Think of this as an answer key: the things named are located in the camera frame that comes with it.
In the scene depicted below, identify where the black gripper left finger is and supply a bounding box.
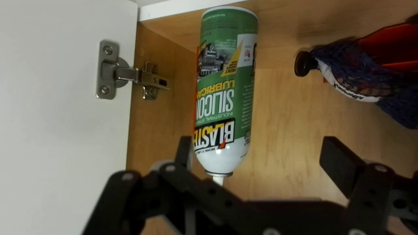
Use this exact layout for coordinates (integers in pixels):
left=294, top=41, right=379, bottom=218
left=81, top=135, right=244, bottom=235

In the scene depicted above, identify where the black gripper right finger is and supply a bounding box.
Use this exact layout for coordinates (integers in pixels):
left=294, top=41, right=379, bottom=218
left=318, top=135, right=418, bottom=235

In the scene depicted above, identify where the green silicone lubricant spray can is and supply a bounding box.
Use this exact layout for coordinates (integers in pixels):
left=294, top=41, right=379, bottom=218
left=193, top=6, right=258, bottom=185

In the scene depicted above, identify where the white open cabinet door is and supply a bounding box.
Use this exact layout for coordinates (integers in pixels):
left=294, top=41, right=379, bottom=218
left=0, top=0, right=138, bottom=235

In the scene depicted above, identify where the steel cabinet hinge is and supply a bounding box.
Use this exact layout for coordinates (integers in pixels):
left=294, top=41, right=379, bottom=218
left=95, top=39, right=170, bottom=100

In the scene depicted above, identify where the dark blue mesh bag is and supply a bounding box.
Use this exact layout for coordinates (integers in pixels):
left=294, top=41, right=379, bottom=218
left=294, top=14, right=418, bottom=129

